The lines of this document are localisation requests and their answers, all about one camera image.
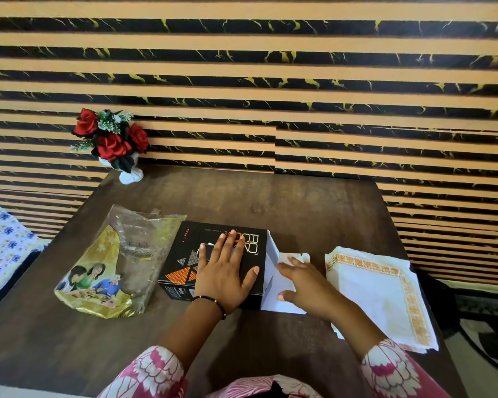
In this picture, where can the person's right hand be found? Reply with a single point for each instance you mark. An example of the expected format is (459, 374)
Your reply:
(315, 292)

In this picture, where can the person's left hand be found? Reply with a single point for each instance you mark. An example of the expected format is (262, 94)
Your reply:
(222, 281)

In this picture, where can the person's right thumb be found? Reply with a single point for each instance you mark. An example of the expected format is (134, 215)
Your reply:
(287, 295)

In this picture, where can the person's left little finger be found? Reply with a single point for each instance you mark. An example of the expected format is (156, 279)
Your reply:
(202, 256)

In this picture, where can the person's left thumb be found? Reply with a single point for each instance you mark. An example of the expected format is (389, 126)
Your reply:
(250, 281)

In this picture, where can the white paper sheet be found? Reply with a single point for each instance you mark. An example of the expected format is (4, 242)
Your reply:
(282, 281)

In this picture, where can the black cardboard box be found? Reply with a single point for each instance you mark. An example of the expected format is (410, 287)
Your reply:
(178, 261)

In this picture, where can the person's right forearm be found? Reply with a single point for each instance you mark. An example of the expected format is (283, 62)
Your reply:
(359, 327)

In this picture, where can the person's left forearm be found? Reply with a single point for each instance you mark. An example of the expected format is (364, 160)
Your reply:
(191, 331)

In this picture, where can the white napkins with orange border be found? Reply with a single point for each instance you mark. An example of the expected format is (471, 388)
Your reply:
(377, 294)

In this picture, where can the gold plastic food packet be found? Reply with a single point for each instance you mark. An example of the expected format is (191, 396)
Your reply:
(108, 269)

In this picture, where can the white flower vase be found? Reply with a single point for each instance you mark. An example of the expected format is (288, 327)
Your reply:
(129, 174)

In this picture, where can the pink floral garment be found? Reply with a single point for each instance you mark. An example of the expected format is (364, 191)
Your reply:
(157, 375)

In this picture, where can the red artificial rose bouquet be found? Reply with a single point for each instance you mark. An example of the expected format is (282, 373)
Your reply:
(112, 138)

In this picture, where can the black floor fan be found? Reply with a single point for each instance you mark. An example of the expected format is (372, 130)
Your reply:
(477, 323)

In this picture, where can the blue floral white cloth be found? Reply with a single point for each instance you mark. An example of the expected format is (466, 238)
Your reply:
(2, 244)

